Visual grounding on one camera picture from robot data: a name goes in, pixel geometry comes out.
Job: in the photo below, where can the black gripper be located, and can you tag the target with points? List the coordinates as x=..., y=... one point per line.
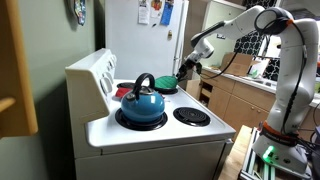
x=190, y=67

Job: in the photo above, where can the round green quilted towel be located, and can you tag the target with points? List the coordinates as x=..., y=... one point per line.
x=165, y=82

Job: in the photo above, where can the white stove knob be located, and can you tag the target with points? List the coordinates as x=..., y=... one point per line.
x=106, y=86
x=113, y=62
x=110, y=76

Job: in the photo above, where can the white electric stove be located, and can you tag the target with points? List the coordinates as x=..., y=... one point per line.
x=150, y=156

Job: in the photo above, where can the small black coil burner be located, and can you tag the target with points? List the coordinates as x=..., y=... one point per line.
x=125, y=85
x=191, y=116

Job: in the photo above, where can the yellow black fridge magnet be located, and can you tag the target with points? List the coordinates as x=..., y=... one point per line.
x=170, y=35

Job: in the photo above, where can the large black coil burner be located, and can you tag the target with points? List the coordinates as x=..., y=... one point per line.
x=156, y=124

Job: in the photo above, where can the white refrigerator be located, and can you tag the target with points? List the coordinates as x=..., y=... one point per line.
x=133, y=50

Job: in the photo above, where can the small dark fridge magnet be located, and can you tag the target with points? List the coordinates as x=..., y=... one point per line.
x=154, y=24

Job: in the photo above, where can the red oven mitt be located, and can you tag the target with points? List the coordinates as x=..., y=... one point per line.
x=122, y=92

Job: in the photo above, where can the large cardboard box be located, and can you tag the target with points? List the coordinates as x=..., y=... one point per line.
x=243, y=65

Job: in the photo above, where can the wooden kitchen cabinets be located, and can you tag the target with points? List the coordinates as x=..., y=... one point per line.
x=240, y=103

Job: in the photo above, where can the blue paper note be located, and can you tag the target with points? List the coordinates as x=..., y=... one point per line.
x=167, y=13

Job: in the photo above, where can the white paper note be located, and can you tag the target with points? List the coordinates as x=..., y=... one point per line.
x=144, y=13

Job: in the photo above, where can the colourful paper note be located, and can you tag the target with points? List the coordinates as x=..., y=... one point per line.
x=156, y=6

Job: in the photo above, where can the black white patterned panel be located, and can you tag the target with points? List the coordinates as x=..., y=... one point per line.
x=248, y=43

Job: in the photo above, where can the small green object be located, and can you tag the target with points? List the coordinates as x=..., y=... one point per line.
x=256, y=74

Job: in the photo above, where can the aluminium robot frame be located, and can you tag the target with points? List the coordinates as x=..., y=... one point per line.
x=248, y=166

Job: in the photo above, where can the colourful wall ornament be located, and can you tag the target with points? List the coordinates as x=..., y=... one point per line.
x=80, y=11

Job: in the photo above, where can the wooden wall rack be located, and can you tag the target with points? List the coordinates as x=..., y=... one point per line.
x=20, y=66

